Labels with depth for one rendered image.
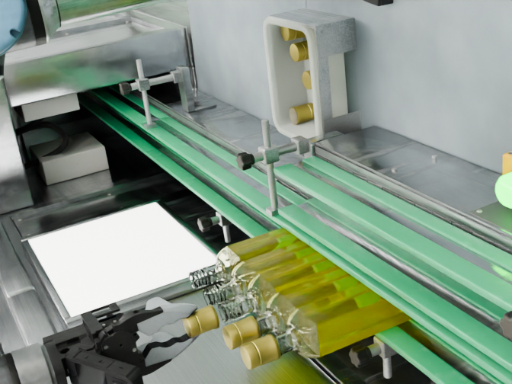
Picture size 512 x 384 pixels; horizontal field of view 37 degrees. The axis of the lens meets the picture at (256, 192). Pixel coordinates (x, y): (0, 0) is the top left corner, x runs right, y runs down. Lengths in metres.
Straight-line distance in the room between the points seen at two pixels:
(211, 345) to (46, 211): 0.87
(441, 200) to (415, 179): 0.08
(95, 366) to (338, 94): 0.63
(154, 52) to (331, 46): 0.82
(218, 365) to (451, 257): 0.46
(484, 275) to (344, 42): 0.57
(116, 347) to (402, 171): 0.48
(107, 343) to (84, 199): 1.03
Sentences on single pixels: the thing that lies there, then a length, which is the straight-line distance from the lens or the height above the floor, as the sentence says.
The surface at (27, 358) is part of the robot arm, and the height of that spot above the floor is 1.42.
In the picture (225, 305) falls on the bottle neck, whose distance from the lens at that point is 1.10.
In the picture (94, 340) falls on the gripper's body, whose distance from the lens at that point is 1.06.
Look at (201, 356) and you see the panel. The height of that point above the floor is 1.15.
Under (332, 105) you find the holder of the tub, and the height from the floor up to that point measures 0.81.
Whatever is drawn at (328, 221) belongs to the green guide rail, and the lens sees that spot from 1.21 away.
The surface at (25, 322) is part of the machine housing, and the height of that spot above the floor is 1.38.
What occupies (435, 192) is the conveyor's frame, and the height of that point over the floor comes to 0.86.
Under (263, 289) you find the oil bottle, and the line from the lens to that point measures 1.11.
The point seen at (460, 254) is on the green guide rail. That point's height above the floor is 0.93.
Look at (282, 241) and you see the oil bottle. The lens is 1.23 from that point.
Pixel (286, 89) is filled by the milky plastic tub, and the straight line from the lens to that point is 1.46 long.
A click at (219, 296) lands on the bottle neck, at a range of 1.15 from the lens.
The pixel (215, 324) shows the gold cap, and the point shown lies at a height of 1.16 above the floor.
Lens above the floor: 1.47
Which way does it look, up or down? 22 degrees down
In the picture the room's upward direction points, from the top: 107 degrees counter-clockwise
